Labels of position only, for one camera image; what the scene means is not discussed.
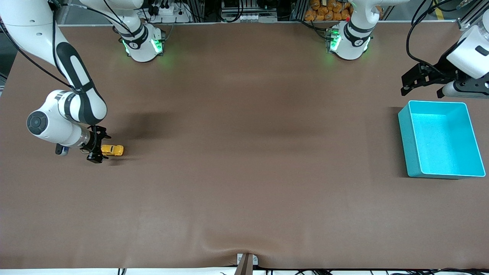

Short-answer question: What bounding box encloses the teal plastic storage bin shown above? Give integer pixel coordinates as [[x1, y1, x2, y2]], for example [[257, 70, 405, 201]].
[[398, 100, 486, 180]]

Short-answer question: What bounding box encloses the white power strip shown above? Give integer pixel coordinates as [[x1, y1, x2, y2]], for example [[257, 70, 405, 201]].
[[147, 2, 193, 23]]

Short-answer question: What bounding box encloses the brown table mat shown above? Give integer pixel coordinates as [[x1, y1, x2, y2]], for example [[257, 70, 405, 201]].
[[0, 21, 489, 270]]

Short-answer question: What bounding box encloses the white terminal block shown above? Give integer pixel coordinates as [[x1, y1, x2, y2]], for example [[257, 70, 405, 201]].
[[221, 13, 279, 23]]

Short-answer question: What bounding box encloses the metal table edge clamp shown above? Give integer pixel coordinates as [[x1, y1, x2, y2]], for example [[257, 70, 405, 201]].
[[236, 253, 259, 275]]

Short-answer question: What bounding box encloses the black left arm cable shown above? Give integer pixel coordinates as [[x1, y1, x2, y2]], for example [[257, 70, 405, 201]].
[[406, 0, 459, 77]]

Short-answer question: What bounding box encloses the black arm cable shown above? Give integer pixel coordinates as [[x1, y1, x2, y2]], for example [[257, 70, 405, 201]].
[[0, 0, 134, 153], [406, 0, 459, 77]]

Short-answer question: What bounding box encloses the aluminium frame rail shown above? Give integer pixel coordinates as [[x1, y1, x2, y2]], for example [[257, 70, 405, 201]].
[[457, 0, 489, 31]]

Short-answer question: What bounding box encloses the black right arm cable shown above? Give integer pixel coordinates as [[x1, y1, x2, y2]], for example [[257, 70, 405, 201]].
[[0, 0, 134, 153]]

